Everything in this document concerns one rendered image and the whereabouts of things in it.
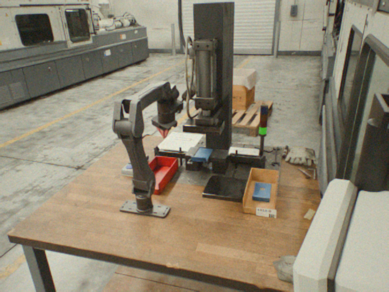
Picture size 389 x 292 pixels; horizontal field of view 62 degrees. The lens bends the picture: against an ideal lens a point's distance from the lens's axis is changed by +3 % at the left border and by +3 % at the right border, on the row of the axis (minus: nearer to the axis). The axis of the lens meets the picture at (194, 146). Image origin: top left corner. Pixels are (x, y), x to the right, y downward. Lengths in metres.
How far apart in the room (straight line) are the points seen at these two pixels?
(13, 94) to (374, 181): 6.29
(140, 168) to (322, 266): 0.95
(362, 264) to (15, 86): 6.38
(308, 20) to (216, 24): 9.16
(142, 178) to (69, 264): 1.44
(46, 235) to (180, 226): 0.49
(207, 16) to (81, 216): 0.97
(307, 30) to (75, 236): 9.82
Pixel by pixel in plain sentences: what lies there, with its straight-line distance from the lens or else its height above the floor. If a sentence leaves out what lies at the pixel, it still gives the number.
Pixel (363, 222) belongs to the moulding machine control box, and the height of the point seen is 1.46.
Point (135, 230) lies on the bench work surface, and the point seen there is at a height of 0.90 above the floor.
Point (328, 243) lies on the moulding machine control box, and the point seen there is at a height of 1.46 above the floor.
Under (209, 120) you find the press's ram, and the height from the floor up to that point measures 1.18.
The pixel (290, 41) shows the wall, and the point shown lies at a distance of 10.60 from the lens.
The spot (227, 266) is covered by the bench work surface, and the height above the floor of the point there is 0.90.
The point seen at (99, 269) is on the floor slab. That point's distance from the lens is 2.43.
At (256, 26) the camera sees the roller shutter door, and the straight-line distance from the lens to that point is 10.64.
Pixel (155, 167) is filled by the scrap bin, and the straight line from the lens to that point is 1.60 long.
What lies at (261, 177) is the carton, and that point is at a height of 0.93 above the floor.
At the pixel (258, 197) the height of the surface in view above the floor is 0.93.
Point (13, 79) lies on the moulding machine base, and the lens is 6.50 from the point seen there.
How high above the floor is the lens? 1.66
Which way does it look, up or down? 25 degrees down
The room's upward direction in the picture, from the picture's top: 2 degrees counter-clockwise
